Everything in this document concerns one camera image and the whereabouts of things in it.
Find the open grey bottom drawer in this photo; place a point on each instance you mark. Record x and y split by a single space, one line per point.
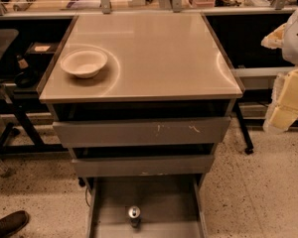
170 208

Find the black table frame left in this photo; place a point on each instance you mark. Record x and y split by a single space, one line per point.
18 102

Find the grey bench right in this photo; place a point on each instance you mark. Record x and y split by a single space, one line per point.
249 110

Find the grey drawer cabinet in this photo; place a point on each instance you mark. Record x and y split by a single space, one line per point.
160 66

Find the grey middle drawer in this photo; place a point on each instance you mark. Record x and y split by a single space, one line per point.
143 166

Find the brown shoe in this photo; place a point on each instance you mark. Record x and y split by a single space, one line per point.
13 222

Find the white paper bowl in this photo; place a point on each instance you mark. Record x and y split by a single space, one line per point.
85 63

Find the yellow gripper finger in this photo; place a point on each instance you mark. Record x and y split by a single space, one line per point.
275 39
282 112

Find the grey top drawer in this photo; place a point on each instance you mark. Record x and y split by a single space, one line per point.
114 133

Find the redbull can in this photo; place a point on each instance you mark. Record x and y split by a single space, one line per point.
134 214

